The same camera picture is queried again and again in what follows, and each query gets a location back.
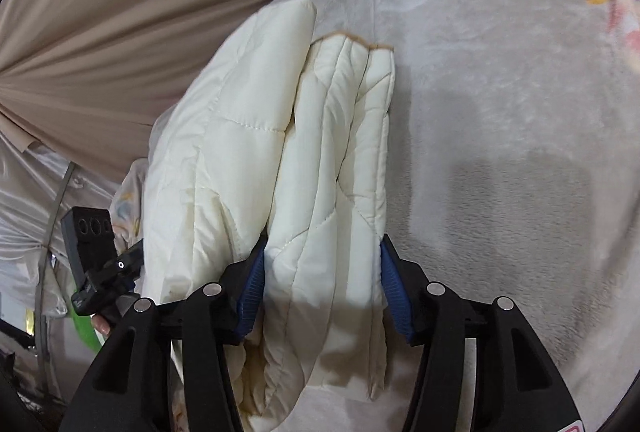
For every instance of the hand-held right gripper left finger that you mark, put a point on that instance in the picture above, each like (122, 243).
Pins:
(250, 292)

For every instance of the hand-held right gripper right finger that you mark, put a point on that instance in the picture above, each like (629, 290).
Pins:
(397, 297)

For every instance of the cream quilted jacket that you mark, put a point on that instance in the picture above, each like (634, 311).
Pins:
(310, 161)

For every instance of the person's left hand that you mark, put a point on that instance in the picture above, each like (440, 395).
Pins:
(101, 325)

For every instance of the grey metal pole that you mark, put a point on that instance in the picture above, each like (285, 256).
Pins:
(59, 197)

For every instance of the translucent plastic sheet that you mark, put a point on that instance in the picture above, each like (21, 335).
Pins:
(25, 192)

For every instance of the green plastic object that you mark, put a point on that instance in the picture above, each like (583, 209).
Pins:
(85, 333)

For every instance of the beige curtain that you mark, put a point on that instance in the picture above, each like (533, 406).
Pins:
(125, 36)

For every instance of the floral fleece blanket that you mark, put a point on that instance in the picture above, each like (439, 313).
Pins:
(500, 111)

